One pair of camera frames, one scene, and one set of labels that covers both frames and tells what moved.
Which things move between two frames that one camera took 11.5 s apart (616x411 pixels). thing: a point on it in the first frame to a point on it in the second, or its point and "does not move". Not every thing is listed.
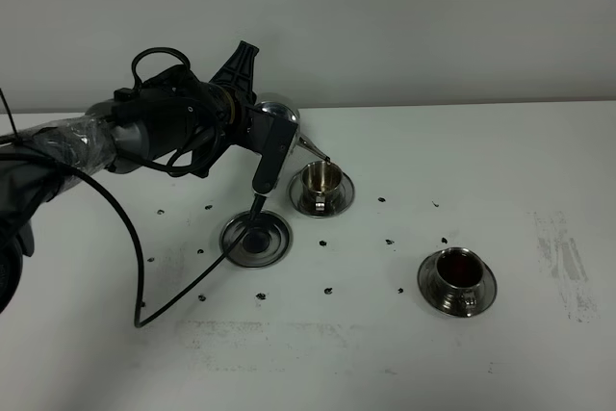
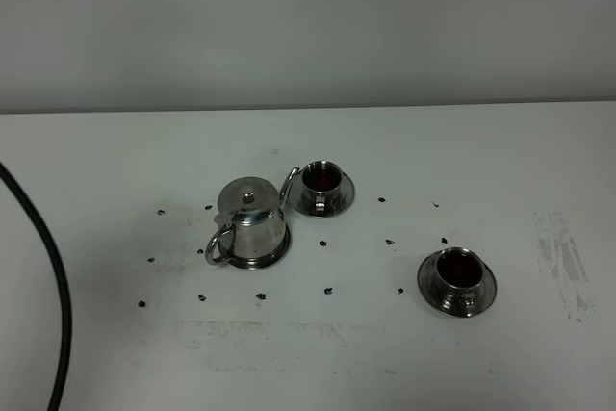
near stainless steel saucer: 426,282 does not move
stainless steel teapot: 289,114 to 259,227
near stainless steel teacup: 459,277 does not move
